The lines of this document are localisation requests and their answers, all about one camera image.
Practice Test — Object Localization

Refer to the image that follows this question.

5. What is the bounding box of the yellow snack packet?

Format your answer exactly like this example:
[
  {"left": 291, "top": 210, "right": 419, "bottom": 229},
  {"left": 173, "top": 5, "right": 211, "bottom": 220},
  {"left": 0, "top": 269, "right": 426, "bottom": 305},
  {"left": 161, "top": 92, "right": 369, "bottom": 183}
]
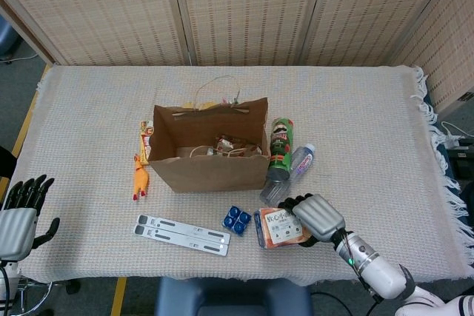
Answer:
[{"left": 181, "top": 99, "right": 218, "bottom": 110}]

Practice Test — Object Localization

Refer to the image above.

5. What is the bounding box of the green Pringles can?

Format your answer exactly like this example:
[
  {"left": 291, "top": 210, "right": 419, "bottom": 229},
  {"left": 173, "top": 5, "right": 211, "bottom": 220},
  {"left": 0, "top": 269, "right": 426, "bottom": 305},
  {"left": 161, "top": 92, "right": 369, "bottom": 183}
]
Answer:
[{"left": 267, "top": 116, "right": 296, "bottom": 184}]

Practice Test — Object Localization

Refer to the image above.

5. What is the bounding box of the yellow red snack box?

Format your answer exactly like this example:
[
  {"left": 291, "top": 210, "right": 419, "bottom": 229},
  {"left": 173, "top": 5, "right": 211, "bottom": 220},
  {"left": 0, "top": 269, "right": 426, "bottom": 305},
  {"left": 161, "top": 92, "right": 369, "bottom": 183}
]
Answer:
[{"left": 138, "top": 120, "right": 155, "bottom": 167}]

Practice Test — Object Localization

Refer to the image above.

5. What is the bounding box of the beige woven folding screen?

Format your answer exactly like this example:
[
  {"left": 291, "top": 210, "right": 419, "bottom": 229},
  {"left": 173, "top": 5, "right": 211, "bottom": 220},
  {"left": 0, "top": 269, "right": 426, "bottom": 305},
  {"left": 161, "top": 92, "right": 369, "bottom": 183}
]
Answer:
[{"left": 0, "top": 0, "right": 474, "bottom": 113}]

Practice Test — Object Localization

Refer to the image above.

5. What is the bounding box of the brown paper bag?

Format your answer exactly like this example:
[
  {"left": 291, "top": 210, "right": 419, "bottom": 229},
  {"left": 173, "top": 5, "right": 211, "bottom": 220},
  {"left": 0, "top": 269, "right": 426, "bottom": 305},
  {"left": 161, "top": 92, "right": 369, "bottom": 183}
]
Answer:
[{"left": 147, "top": 75, "right": 271, "bottom": 194}]

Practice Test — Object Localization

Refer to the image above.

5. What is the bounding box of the blue toy brick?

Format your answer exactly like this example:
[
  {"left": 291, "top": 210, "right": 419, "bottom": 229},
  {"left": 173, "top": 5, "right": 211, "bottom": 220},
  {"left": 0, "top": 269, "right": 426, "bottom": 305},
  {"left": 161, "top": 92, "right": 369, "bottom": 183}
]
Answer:
[{"left": 221, "top": 205, "right": 253, "bottom": 236}]

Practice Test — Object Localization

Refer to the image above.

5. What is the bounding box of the yellow rubber chicken toy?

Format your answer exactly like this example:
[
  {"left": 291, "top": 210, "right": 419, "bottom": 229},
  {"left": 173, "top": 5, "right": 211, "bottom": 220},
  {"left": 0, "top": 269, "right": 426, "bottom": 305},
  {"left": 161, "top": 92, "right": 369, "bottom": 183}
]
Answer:
[{"left": 132, "top": 153, "right": 151, "bottom": 201}]

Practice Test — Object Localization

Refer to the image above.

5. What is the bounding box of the blue padded chair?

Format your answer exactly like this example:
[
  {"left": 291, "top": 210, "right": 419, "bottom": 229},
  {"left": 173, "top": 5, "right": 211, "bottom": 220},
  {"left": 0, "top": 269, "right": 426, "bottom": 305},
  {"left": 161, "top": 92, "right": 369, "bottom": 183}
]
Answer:
[{"left": 154, "top": 277, "right": 314, "bottom": 316}]

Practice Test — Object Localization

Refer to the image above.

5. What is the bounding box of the silver folding laptop stand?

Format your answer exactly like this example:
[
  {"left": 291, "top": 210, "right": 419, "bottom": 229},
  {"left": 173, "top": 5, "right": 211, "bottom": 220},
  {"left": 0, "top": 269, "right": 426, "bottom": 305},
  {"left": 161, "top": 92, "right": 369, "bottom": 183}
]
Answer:
[{"left": 132, "top": 214, "right": 232, "bottom": 258}]

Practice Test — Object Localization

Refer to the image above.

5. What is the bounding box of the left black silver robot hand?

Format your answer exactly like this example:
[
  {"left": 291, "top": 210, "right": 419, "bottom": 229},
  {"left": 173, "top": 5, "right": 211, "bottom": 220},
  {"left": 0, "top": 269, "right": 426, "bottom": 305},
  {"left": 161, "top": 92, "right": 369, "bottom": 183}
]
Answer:
[{"left": 0, "top": 174, "right": 61, "bottom": 260}]

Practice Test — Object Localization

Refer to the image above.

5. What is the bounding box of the clear plastic water bottle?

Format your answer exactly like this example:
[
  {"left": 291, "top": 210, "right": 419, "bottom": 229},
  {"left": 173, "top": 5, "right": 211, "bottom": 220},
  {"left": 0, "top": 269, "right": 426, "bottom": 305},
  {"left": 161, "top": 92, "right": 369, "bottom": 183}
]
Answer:
[{"left": 260, "top": 142, "right": 316, "bottom": 206}]

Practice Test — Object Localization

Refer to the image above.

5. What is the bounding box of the black cable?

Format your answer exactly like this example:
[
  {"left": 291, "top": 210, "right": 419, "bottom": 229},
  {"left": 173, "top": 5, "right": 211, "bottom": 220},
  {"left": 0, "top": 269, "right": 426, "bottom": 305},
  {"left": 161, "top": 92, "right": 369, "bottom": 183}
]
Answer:
[{"left": 310, "top": 291, "right": 352, "bottom": 313}]

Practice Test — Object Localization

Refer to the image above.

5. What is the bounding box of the gold foil snack pack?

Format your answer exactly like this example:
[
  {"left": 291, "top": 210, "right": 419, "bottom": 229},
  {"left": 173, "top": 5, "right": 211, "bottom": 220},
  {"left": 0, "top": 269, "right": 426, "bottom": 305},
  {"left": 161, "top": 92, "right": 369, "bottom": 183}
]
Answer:
[{"left": 216, "top": 134, "right": 262, "bottom": 157}]

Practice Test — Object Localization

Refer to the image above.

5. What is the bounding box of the chrome stool base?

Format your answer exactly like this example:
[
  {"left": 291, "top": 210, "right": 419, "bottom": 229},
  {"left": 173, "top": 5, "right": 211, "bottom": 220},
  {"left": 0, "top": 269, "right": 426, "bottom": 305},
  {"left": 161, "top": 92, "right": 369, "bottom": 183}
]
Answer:
[{"left": 14, "top": 278, "right": 81, "bottom": 316}]

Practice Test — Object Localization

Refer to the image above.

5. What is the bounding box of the black equipment case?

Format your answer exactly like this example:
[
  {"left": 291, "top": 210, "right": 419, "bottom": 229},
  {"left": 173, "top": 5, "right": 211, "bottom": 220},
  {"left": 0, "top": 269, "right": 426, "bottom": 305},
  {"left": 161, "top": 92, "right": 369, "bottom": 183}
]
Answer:
[{"left": 446, "top": 138, "right": 474, "bottom": 184}]

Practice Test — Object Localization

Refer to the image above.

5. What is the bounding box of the white woven tablecloth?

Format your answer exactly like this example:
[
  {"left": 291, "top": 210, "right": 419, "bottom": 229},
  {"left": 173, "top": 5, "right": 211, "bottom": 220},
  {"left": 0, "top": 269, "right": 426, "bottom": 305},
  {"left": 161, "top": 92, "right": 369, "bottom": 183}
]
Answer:
[{"left": 14, "top": 64, "right": 474, "bottom": 286}]

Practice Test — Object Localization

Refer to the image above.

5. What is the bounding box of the white power strip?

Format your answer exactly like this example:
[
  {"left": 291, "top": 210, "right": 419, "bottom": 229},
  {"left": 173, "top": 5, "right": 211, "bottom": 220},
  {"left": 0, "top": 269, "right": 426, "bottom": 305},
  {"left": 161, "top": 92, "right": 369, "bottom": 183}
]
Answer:
[{"left": 440, "top": 121, "right": 468, "bottom": 149}]

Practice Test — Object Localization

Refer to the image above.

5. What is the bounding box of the orange cookie box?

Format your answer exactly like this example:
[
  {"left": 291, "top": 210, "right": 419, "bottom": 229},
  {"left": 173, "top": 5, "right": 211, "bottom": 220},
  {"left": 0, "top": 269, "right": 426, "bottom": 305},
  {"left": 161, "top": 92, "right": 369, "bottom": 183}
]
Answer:
[{"left": 253, "top": 207, "right": 314, "bottom": 250}]

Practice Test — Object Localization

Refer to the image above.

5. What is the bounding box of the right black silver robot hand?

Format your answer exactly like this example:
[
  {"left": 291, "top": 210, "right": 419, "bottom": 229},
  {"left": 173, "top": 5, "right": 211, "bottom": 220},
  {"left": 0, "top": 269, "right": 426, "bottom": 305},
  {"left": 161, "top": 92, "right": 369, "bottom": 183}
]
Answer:
[{"left": 277, "top": 192, "right": 347, "bottom": 249}]

